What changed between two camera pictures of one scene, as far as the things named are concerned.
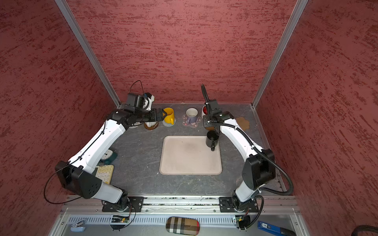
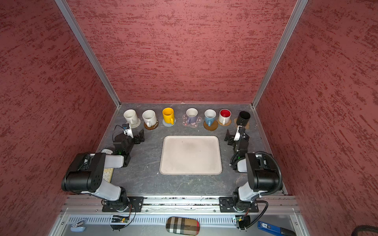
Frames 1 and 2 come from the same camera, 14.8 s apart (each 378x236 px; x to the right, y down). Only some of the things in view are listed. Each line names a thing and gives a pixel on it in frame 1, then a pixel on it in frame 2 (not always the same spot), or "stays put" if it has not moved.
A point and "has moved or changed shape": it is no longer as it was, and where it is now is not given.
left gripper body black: x=146 y=115 → x=132 y=141
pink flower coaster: x=192 y=125 stays put
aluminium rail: x=94 y=205 stays put
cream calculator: x=105 y=172 stays put
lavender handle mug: x=192 y=114 stays put
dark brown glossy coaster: x=153 y=127 stays put
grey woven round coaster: x=169 y=125 stays put
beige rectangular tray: x=189 y=155 stays put
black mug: x=211 y=139 → x=243 y=118
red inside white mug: x=204 y=111 has moved or changed shape
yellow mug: x=170 y=117 stays put
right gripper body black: x=207 y=121 → x=232 y=142
